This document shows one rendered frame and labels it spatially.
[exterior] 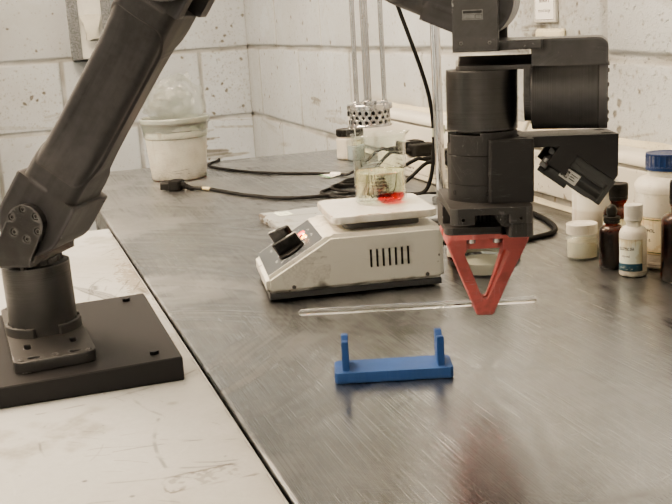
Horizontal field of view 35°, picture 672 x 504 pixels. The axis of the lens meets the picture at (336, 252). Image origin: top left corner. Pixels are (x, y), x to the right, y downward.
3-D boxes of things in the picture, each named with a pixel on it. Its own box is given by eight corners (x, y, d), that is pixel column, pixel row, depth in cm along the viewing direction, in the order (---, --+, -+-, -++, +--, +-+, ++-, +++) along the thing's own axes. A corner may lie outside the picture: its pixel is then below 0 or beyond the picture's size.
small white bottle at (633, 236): (628, 270, 120) (628, 200, 118) (652, 273, 118) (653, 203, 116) (613, 275, 118) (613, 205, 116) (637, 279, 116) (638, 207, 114)
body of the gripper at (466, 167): (512, 206, 92) (511, 121, 90) (534, 229, 82) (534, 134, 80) (437, 209, 92) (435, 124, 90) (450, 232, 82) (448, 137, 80)
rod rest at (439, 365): (335, 385, 88) (332, 344, 87) (334, 371, 91) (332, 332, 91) (454, 378, 88) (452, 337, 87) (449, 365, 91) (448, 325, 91)
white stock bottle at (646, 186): (670, 253, 126) (671, 146, 124) (712, 265, 120) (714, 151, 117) (620, 261, 124) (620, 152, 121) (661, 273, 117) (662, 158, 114)
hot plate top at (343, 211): (332, 225, 115) (331, 217, 114) (316, 207, 126) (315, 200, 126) (439, 216, 116) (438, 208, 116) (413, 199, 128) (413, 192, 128)
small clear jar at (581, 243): (578, 252, 130) (578, 218, 129) (604, 256, 127) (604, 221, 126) (559, 258, 127) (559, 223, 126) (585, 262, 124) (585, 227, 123)
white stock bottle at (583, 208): (625, 251, 129) (625, 163, 126) (574, 253, 130) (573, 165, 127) (617, 241, 135) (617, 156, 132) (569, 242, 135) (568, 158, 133)
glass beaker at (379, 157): (362, 212, 119) (358, 137, 117) (347, 203, 125) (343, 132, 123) (421, 205, 121) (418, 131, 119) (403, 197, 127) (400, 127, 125)
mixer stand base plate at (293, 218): (292, 242, 146) (291, 234, 146) (257, 219, 165) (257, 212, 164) (487, 217, 155) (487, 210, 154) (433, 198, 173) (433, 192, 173)
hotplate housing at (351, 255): (268, 304, 115) (262, 232, 113) (256, 276, 127) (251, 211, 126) (464, 284, 118) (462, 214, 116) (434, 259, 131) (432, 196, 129)
